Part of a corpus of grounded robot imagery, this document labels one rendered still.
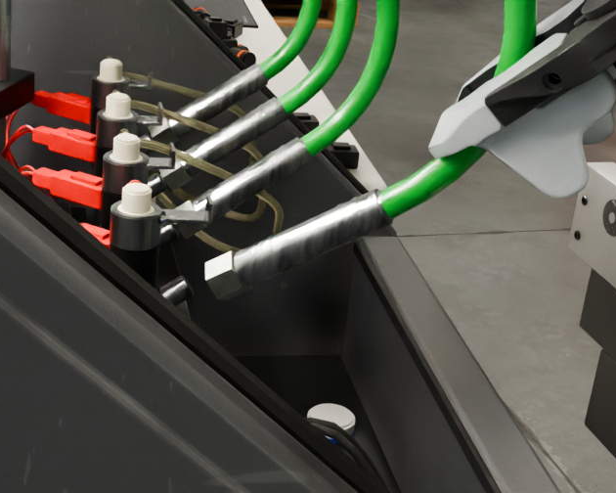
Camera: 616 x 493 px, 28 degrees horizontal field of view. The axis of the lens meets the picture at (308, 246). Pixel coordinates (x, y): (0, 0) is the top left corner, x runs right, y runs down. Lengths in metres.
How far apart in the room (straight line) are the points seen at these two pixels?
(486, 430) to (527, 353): 2.16
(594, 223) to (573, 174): 0.66
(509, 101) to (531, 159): 0.03
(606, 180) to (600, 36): 0.70
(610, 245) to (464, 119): 0.66
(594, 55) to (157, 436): 0.23
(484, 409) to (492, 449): 0.05
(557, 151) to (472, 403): 0.35
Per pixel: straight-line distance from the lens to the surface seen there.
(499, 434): 0.81
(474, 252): 3.46
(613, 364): 1.24
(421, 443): 0.90
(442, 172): 0.56
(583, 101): 0.51
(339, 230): 0.57
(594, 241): 1.19
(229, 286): 0.59
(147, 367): 0.33
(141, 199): 0.68
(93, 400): 0.33
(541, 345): 3.02
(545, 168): 0.53
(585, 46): 0.48
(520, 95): 0.49
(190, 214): 0.69
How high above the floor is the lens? 1.37
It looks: 24 degrees down
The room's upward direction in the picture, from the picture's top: 6 degrees clockwise
